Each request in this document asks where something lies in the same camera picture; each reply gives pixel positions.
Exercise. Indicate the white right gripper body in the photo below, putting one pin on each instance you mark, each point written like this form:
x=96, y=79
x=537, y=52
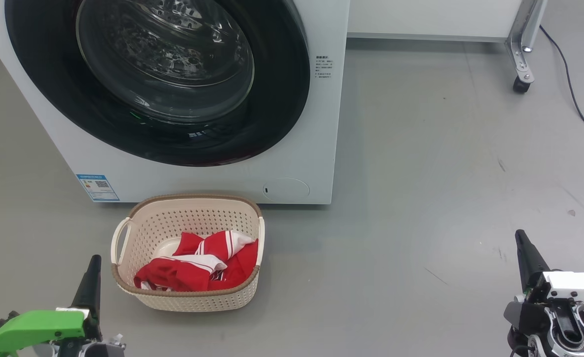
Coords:
x=579, y=285

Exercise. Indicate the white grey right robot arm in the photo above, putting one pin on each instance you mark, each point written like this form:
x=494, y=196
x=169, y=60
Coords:
x=567, y=332

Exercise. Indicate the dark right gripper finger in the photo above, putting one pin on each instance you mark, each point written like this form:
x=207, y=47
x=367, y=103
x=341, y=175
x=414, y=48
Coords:
x=529, y=263

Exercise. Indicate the red white-striped garment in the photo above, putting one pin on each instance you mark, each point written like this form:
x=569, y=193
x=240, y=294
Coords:
x=188, y=272

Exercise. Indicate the cream perforated laundry basket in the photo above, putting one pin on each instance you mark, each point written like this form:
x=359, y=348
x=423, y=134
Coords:
x=188, y=218

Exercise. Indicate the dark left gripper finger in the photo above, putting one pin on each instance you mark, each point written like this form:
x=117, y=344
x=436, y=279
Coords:
x=91, y=297

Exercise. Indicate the black round glass washer door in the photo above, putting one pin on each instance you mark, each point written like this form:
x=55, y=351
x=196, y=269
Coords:
x=282, y=99

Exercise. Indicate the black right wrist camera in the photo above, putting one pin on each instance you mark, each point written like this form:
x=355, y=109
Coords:
x=525, y=317

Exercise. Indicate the white front-load washing machine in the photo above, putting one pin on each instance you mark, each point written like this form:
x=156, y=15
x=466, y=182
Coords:
x=198, y=183

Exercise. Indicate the blue energy label sticker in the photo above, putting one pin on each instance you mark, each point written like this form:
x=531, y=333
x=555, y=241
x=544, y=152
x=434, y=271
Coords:
x=98, y=187

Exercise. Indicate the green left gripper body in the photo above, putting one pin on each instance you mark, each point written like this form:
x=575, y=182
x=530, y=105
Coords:
x=39, y=325

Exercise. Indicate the white partition panel on casters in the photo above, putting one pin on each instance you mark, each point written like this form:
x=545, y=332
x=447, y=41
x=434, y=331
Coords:
x=421, y=17

